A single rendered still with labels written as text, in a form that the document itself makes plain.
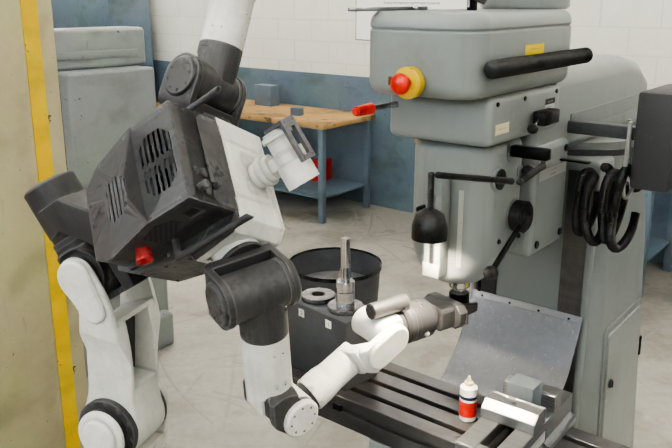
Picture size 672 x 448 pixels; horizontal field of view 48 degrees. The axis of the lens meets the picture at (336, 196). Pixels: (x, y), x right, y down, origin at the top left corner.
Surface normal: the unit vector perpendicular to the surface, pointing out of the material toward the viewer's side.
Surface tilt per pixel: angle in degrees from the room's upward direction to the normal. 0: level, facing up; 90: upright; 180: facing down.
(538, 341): 62
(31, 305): 90
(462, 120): 90
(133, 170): 75
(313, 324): 90
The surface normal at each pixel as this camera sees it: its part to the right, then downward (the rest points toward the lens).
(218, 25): -0.18, -0.16
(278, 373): 0.62, 0.32
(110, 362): -0.34, 0.24
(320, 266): 0.33, 0.18
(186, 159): 0.82, -0.44
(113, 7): 0.78, 0.16
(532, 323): -0.55, -0.25
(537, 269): -0.62, 0.20
